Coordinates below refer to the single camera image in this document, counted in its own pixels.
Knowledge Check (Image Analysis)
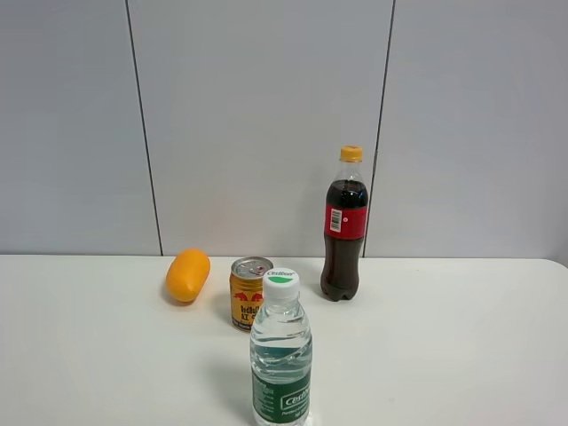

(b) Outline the gold Red Bull can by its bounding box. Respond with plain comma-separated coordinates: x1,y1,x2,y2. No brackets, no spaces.
229,256,273,332

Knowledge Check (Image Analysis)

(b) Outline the cola bottle yellow cap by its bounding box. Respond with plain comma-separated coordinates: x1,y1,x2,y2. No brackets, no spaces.
320,146,369,302

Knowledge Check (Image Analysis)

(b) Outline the orange mango fruit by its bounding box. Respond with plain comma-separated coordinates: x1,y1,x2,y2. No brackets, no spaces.
165,248,210,304

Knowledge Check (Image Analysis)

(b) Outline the clear water bottle green label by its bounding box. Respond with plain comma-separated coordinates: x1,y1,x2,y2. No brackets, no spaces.
249,268,312,425

